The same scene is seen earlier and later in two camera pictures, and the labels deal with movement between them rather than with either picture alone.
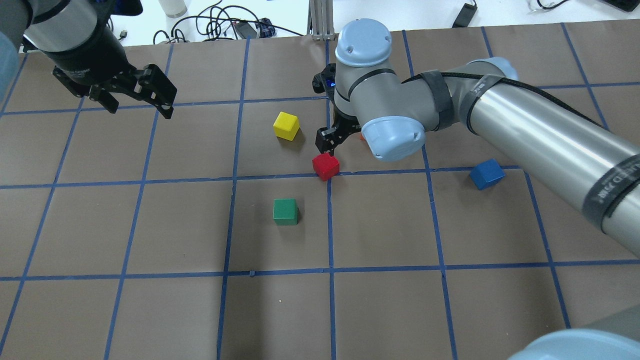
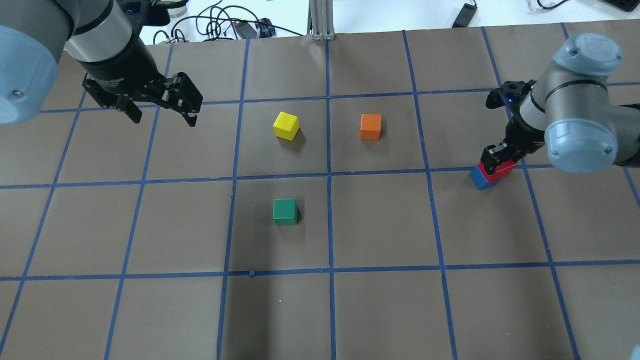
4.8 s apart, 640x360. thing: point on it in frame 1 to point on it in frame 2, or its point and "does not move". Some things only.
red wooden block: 326,166 to 504,170
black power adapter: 465,16 does not move
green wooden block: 285,211 does not move
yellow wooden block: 286,126 does not move
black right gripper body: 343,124 to 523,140
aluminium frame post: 320,20 does not move
